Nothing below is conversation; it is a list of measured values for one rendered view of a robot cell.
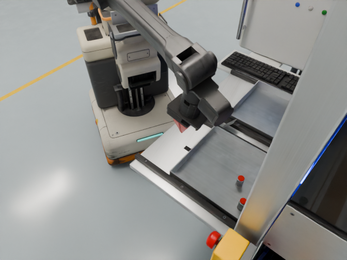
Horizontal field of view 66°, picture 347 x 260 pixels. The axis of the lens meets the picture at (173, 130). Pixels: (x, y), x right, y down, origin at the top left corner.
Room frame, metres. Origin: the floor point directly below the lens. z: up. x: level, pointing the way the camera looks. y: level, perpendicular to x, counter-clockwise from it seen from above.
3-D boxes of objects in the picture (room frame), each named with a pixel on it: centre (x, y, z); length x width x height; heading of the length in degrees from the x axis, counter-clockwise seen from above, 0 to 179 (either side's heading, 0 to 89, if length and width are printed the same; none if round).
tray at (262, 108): (0.73, -0.42, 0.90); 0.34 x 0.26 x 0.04; 51
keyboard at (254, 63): (1.14, -0.45, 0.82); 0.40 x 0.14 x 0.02; 50
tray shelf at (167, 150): (0.64, -0.26, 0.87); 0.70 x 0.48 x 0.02; 141
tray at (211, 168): (0.46, -0.20, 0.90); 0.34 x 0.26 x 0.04; 51
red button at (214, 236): (0.23, -0.10, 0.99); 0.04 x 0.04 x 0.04; 51
